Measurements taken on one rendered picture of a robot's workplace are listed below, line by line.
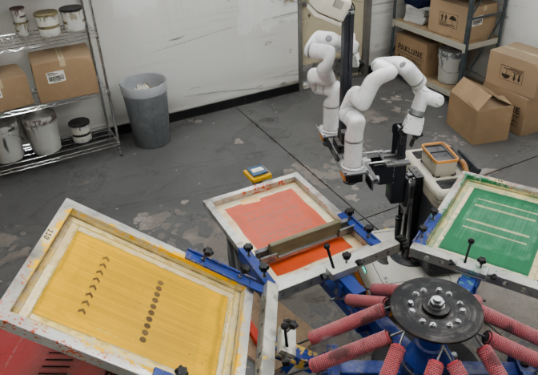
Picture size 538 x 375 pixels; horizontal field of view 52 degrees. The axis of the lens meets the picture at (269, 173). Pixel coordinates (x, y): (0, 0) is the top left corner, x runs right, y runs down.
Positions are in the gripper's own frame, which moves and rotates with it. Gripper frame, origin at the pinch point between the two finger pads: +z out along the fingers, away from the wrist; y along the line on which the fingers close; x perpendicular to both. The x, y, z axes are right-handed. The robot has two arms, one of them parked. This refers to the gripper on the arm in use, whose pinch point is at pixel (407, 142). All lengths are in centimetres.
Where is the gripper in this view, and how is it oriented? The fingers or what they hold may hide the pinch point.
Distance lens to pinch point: 306.4
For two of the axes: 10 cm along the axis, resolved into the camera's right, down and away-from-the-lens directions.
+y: 9.7, 1.8, 1.8
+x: -1.0, -3.5, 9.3
